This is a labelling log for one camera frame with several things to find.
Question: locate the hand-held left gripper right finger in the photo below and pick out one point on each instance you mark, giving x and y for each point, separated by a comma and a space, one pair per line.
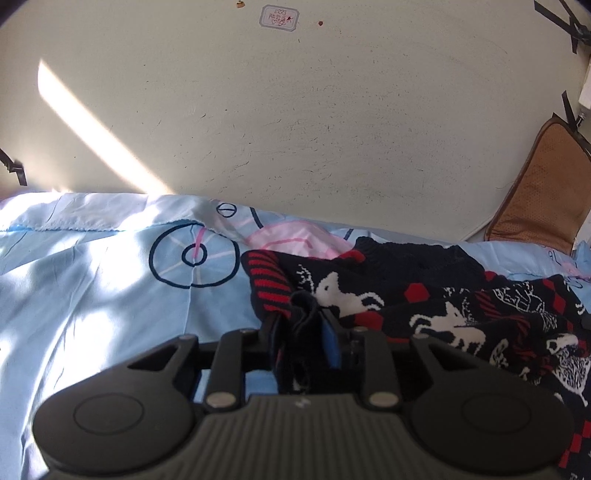
331, 344

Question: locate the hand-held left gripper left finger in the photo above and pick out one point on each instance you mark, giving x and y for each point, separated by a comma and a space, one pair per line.
270, 344

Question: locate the navy red reindeer knit sweater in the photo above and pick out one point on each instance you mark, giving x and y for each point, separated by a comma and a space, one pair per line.
438, 295

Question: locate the light blue cartoon bed sheet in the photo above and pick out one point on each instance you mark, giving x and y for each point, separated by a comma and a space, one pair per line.
92, 286

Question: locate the brown seat cushion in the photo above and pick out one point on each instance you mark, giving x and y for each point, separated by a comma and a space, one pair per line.
545, 203

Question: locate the short black tape piece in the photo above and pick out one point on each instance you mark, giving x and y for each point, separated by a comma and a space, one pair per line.
13, 167

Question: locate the long black tape strip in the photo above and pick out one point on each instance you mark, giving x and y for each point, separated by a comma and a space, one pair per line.
570, 108

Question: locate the crossed black tape strips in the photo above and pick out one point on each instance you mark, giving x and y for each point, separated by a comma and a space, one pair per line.
565, 18

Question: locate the small white wall sticker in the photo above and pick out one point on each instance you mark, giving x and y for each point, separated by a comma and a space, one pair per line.
278, 18

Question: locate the white wall charger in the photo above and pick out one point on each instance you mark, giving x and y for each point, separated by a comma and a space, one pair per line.
586, 87

